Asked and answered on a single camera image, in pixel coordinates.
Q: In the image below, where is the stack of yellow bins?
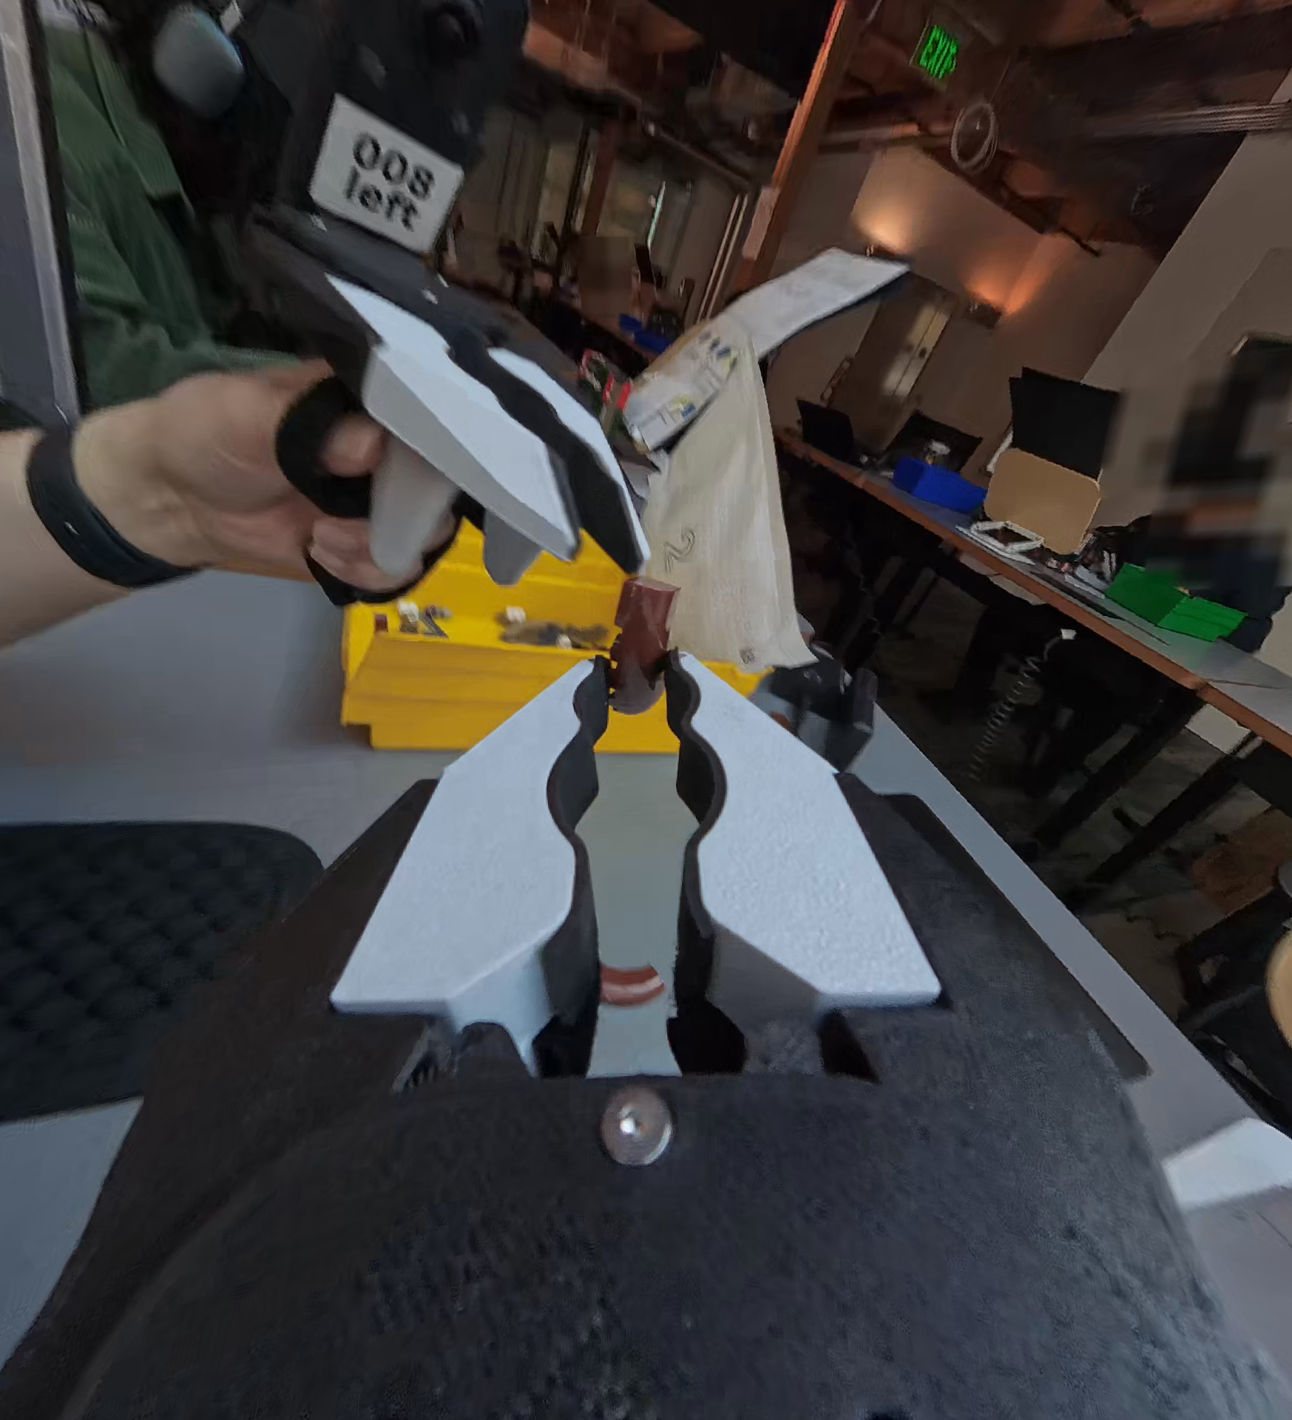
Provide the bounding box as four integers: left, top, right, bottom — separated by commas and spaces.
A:
340, 520, 769, 756

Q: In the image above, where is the black power adapter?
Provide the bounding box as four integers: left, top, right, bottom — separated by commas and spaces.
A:
762, 659, 880, 773

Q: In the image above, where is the person's green sweater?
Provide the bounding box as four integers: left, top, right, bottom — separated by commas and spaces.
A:
47, 22, 304, 412

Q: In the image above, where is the long wooden workbench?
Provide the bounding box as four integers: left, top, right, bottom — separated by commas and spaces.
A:
777, 429, 1292, 800

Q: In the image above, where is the pile of small brick parts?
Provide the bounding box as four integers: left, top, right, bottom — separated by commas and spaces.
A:
395, 602, 614, 653

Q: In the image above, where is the blue plastic bin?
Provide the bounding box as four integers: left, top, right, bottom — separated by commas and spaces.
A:
891, 454, 988, 515

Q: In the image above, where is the person's left hand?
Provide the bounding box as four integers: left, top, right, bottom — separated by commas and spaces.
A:
74, 359, 458, 594

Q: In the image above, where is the grey metal post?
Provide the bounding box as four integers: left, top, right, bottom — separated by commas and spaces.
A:
0, 0, 83, 425

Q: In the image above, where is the green plastic bin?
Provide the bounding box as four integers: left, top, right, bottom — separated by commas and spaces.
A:
1106, 562, 1191, 623
1155, 596, 1248, 642

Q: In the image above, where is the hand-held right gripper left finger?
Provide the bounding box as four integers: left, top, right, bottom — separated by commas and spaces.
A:
330, 653, 614, 1075

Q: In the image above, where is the grey desk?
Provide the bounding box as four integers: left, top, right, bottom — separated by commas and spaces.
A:
0, 570, 1292, 1420

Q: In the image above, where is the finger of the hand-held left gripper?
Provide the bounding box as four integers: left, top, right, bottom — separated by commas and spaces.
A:
435, 300, 652, 575
323, 275, 585, 564

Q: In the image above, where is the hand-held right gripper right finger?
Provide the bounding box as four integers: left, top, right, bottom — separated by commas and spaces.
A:
661, 651, 944, 1016

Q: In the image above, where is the pale paper parts bag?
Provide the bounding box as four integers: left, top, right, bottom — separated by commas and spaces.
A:
600, 321, 819, 672

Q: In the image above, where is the black wristband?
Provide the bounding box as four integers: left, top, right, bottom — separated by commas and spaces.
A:
25, 425, 197, 589

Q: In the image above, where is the printed instruction sheet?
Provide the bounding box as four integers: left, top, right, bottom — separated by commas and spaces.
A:
731, 248, 914, 359

